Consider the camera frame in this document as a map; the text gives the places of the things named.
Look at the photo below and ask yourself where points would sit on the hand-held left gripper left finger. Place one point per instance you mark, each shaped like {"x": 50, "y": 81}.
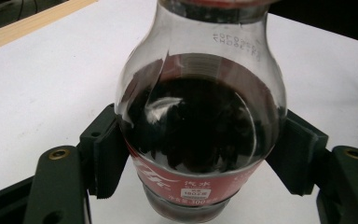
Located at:
{"x": 105, "y": 155}

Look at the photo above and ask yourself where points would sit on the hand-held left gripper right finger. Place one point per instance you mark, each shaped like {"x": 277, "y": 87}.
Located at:
{"x": 301, "y": 155}

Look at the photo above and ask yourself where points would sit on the cola bottle with red cap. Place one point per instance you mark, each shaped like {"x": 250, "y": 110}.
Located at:
{"x": 199, "y": 124}

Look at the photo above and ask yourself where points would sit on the white paper sheet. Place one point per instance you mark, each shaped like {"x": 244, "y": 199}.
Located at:
{"x": 43, "y": 93}

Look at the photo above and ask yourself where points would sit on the wooden table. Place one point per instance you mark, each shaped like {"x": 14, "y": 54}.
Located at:
{"x": 21, "y": 29}

